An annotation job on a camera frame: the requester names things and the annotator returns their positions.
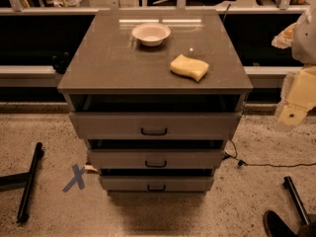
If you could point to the grey drawer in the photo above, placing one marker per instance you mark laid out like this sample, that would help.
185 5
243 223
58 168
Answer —
155 159
156 184
155 126

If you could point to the black stand leg left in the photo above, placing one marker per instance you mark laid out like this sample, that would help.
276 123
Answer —
23 181

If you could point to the black stand leg right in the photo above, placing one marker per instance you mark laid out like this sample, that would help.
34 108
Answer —
306 218

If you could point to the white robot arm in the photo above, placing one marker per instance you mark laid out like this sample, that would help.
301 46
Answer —
300 37

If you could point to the grey middle drawer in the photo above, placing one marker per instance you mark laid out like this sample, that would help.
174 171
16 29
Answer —
155 159

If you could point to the grey bottom drawer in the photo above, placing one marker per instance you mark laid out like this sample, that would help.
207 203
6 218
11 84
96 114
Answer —
156 184

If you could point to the black clamp on rail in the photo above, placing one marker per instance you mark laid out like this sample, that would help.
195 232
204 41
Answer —
60 63

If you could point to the grey top drawer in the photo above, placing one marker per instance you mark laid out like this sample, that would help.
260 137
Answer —
155 126

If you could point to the grey drawer cabinet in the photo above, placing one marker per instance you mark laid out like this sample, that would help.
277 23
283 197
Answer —
113 72

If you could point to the black stand leg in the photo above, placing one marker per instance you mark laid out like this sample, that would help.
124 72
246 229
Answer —
306 218
23 181

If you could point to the white bowl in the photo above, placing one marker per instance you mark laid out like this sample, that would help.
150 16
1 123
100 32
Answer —
151 34

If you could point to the blue tape cross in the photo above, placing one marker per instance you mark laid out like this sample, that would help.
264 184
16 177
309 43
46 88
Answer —
77 179

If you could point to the black round base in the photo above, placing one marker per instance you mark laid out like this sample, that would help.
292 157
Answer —
275 227

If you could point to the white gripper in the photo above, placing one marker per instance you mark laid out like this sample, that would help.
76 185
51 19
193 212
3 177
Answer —
304 44

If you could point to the yellow sponge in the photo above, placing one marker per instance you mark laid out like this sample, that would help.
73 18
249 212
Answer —
189 67

